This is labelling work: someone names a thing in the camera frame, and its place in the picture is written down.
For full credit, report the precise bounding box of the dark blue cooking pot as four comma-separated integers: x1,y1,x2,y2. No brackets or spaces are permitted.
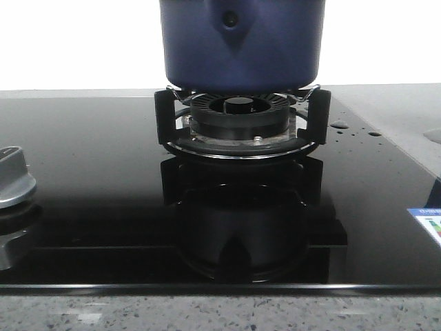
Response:
159,0,325,94

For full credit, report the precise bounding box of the black pot support grate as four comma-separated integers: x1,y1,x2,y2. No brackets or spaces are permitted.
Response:
154,85,331,161

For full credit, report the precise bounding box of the black gas burner head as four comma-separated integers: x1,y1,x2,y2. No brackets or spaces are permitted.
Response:
189,94,291,146

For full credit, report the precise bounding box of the black glass cooktop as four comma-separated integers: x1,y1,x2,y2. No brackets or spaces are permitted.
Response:
1,97,440,296

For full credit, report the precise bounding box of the silver stove control knob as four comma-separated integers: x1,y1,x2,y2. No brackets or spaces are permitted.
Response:
1,146,37,209

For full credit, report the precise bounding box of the energy label sticker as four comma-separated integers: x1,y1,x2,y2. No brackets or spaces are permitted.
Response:
407,208,441,246

